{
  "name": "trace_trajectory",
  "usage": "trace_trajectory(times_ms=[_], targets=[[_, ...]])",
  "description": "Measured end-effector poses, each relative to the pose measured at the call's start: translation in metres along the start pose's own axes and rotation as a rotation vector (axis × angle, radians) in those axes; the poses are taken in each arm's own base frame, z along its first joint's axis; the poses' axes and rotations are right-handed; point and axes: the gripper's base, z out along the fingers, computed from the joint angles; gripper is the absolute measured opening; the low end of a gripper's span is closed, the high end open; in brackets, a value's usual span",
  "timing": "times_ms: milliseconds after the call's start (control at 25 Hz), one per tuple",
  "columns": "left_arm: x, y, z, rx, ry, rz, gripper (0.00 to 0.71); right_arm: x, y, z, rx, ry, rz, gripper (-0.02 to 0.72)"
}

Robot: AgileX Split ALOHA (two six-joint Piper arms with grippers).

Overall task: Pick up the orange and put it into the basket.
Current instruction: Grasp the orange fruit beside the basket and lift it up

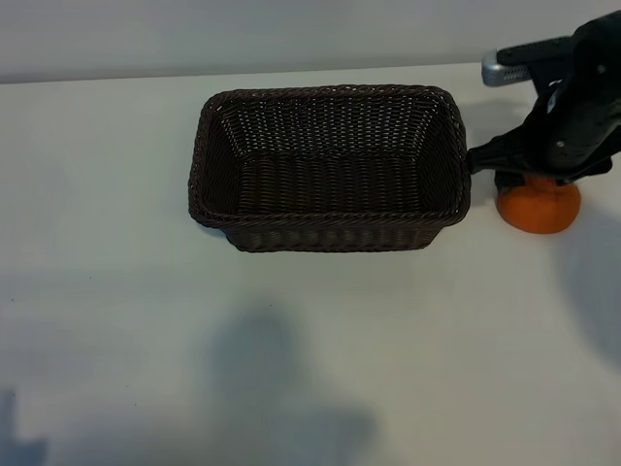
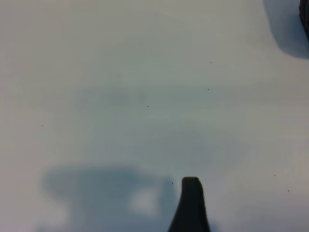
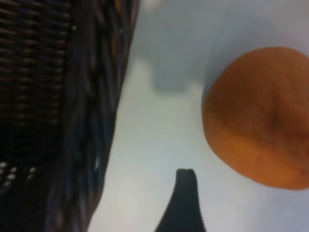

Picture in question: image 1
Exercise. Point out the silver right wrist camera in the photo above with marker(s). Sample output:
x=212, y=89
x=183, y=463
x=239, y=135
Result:
x=500, y=73

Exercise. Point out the orange fruit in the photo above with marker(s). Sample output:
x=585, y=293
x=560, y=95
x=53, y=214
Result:
x=538, y=213

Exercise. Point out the dark brown woven wicker basket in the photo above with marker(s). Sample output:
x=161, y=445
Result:
x=330, y=194

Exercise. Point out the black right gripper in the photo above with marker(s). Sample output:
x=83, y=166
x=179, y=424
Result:
x=582, y=121

